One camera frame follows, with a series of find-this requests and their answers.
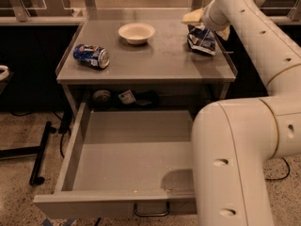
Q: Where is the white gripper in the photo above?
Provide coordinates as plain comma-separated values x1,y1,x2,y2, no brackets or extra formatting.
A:
182,0,230,40

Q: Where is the blue chip bag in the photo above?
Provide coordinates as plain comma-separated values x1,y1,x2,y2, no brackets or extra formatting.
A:
187,24,215,56

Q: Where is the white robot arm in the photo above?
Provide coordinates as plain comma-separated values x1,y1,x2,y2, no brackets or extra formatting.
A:
192,0,301,226

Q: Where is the grey open drawer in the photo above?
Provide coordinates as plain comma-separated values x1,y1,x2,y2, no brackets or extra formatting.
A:
34,104,197,218

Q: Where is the white bowl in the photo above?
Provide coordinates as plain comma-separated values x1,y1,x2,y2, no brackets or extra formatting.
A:
119,23,155,45

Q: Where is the grey cabinet table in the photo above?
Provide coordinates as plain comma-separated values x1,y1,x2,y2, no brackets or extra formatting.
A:
55,8,238,118

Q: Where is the blue soda can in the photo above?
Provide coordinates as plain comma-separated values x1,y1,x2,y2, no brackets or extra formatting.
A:
73,44,110,70

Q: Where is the black stand base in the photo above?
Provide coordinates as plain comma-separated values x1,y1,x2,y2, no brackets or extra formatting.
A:
0,121,56,186

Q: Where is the black floor cable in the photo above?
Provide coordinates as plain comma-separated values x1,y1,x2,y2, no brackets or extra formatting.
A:
264,157,291,182

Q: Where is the metal drawer handle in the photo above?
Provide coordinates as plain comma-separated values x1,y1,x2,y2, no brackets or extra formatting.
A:
134,202,170,218

